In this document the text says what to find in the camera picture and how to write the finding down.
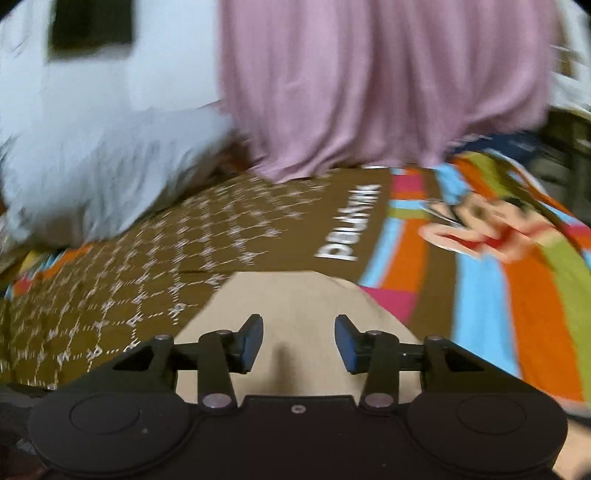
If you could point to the black wall monitor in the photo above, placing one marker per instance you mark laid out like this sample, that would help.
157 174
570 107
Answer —
90 23

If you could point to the beige hooded jacket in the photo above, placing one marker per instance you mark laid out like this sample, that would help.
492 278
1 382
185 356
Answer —
300 304

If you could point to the pink curtain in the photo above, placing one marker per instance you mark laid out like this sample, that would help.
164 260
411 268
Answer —
369 78

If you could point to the colourful printed blanket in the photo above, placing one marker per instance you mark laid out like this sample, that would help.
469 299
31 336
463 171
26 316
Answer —
184 240

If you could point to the grey bedding bundle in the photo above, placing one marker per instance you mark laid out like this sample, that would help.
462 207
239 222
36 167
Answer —
106 170

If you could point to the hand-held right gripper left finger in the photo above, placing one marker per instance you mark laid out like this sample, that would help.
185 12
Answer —
251 344

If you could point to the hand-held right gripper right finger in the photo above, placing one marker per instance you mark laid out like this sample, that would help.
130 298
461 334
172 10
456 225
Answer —
347 344

